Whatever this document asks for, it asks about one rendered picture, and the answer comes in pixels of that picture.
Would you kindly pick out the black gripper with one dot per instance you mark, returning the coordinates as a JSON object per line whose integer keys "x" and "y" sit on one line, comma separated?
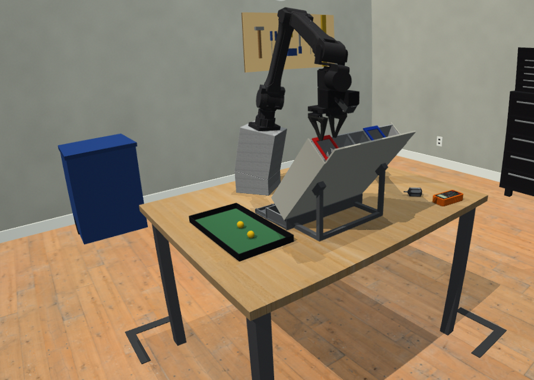
{"x": 332, "y": 113}

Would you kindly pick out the green tray with black rim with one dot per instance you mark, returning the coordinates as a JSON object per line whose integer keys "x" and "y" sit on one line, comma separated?
{"x": 220, "y": 225}

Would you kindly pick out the orange pocket multimeter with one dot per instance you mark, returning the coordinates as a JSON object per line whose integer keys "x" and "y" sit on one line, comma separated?
{"x": 447, "y": 197}

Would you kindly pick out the red square band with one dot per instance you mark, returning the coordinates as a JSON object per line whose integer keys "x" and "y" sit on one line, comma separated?
{"x": 319, "y": 148}

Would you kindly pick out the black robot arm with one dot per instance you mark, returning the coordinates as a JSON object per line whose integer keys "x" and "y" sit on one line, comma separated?
{"x": 270, "y": 96}

